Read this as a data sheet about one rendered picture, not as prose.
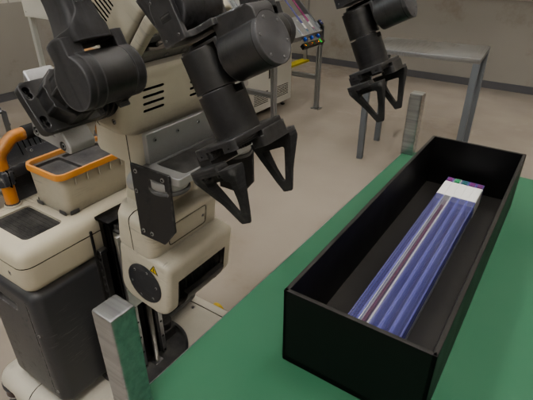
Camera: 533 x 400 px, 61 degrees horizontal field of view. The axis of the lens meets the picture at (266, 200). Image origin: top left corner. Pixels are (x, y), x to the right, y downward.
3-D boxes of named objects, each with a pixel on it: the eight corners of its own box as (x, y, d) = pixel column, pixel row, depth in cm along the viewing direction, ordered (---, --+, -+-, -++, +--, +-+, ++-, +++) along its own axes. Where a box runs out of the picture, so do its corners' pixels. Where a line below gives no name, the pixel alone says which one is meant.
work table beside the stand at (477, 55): (454, 178, 309) (481, 59, 270) (355, 158, 340) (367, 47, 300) (464, 155, 343) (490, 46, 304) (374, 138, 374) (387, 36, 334)
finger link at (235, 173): (290, 201, 55) (261, 129, 53) (257, 228, 50) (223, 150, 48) (250, 209, 60) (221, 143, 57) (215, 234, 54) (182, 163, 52)
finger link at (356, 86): (406, 109, 86) (391, 61, 84) (393, 120, 81) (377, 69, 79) (374, 119, 90) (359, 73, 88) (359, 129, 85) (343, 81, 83)
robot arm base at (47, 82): (78, 72, 78) (11, 89, 69) (97, 48, 72) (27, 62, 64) (105, 117, 79) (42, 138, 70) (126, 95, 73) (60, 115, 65)
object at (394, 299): (444, 191, 92) (447, 176, 91) (481, 201, 89) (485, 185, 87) (331, 352, 56) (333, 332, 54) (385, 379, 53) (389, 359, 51)
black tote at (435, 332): (423, 183, 98) (433, 135, 92) (510, 206, 90) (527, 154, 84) (281, 358, 57) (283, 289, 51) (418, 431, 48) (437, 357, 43)
